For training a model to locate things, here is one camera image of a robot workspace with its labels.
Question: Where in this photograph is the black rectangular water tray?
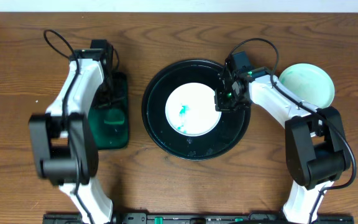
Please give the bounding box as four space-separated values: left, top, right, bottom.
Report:
88 77 129 150

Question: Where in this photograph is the green scouring sponge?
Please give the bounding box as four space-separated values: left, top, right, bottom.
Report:
104 108 126 125

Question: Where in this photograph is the mint plate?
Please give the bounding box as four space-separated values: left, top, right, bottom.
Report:
279 63 335 108

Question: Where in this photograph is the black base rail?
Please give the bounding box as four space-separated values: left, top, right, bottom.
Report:
42 212 356 224

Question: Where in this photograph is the black round tray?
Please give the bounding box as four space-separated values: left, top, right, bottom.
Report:
141 59 250 161

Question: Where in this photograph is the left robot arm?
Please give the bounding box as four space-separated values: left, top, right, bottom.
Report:
29 39 129 223

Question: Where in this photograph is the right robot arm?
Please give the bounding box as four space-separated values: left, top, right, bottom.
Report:
215 52 354 223

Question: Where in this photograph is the white plate with green stain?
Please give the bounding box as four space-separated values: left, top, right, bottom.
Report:
165 83 221 137

